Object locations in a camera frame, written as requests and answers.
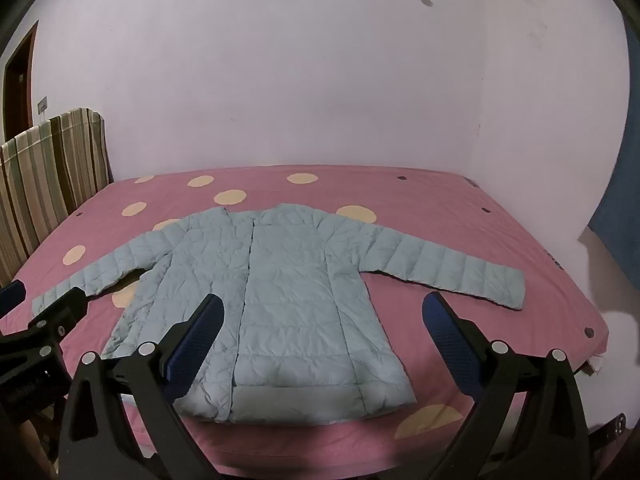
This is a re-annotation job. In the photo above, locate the brown wooden door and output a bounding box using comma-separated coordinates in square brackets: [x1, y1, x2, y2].
[0, 20, 40, 143]

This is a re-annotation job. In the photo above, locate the light blue puffer jacket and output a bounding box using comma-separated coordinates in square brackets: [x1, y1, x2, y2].
[31, 203, 526, 423]

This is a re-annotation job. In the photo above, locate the person's left forearm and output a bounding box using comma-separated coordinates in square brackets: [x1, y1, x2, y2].
[20, 410, 57, 480]

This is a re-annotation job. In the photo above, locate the black metal bracket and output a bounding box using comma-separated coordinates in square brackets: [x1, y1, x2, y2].
[590, 412, 628, 456]

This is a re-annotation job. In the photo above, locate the blue curtain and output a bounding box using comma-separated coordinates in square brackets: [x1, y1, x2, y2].
[587, 15, 632, 261]

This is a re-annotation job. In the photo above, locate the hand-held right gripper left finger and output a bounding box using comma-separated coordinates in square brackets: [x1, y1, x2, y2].
[59, 292, 224, 480]

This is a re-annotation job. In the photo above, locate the pink dotted bed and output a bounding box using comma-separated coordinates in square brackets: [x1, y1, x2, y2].
[0, 165, 611, 476]

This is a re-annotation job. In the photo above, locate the striped headboard cushion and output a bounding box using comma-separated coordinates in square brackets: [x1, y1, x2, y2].
[0, 107, 113, 288]

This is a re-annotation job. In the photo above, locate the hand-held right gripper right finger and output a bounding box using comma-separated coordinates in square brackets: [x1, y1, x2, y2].
[421, 291, 591, 480]

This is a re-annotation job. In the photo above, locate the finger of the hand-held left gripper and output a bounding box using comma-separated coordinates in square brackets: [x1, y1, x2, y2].
[29, 287, 90, 345]
[0, 280, 27, 317]

